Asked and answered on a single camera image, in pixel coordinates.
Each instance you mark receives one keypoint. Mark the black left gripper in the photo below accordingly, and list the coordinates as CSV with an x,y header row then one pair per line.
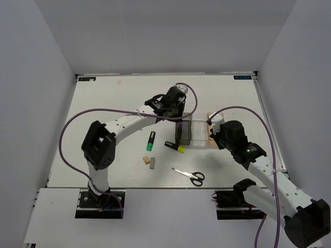
x,y
181,106

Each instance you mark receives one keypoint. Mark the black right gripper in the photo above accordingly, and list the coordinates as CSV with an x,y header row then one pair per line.
x,y
215,136

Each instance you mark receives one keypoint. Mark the purple highlighter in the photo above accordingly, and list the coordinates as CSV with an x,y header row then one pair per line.
x,y
184,126

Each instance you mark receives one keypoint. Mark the yellow highlighter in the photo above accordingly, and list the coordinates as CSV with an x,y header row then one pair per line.
x,y
174,146

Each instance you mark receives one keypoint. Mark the green highlighter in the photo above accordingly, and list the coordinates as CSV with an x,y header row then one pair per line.
x,y
150,142

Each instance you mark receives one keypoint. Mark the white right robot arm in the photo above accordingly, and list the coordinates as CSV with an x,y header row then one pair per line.
x,y
303,219

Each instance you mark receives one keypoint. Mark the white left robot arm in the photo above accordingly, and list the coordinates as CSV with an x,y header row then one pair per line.
x,y
101,139

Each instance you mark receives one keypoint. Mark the orange plastic container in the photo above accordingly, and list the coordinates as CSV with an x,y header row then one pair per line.
x,y
211,142

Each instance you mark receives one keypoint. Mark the clear plastic container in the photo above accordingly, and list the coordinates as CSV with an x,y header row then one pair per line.
x,y
199,132

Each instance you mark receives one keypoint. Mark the dark grey plastic container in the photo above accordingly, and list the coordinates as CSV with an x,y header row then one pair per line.
x,y
183,138

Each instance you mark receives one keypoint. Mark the right blue corner label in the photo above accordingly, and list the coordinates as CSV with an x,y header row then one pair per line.
x,y
242,77

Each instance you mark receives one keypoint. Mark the blue corner label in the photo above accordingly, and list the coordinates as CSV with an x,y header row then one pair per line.
x,y
86,79
242,77

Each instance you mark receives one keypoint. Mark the grey eraser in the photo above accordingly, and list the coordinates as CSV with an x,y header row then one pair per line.
x,y
152,163

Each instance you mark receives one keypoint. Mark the tan eraser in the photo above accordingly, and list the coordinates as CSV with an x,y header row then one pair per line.
x,y
146,160

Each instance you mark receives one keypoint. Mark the left blue corner label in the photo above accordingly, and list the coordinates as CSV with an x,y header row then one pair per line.
x,y
86,79

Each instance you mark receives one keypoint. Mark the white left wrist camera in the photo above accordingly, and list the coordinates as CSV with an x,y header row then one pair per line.
x,y
182,88

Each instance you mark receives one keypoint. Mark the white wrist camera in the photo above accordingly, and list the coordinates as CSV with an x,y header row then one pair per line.
x,y
214,125
182,88

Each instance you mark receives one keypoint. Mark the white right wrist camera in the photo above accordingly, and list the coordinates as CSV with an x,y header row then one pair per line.
x,y
214,125

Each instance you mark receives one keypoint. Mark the black handled scissors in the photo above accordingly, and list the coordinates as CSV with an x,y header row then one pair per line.
x,y
196,178

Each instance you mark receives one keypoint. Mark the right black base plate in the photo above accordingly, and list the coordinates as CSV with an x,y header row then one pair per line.
x,y
228,209

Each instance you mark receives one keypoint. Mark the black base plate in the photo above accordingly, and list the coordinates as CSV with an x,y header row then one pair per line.
x,y
228,209
106,207

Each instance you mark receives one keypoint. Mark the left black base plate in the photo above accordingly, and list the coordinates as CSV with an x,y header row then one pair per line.
x,y
106,207

